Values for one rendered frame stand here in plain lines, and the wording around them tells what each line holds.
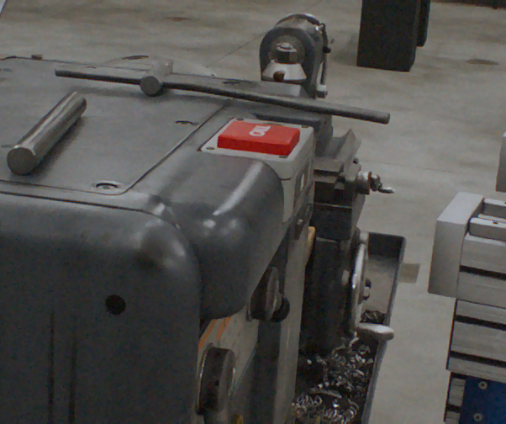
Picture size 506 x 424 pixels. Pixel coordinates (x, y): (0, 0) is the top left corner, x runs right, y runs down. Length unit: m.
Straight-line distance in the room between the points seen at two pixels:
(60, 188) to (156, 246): 0.10
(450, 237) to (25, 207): 0.63
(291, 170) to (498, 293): 0.44
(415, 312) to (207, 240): 3.29
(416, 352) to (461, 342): 2.40
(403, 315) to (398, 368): 0.46
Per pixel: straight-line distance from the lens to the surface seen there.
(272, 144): 0.89
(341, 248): 1.95
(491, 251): 1.25
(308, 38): 2.52
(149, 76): 1.09
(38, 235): 0.73
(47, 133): 0.85
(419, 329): 3.88
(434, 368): 3.59
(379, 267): 2.80
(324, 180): 1.94
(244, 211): 0.77
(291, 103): 1.07
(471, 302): 1.27
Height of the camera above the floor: 1.48
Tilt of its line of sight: 17 degrees down
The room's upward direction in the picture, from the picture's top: 4 degrees clockwise
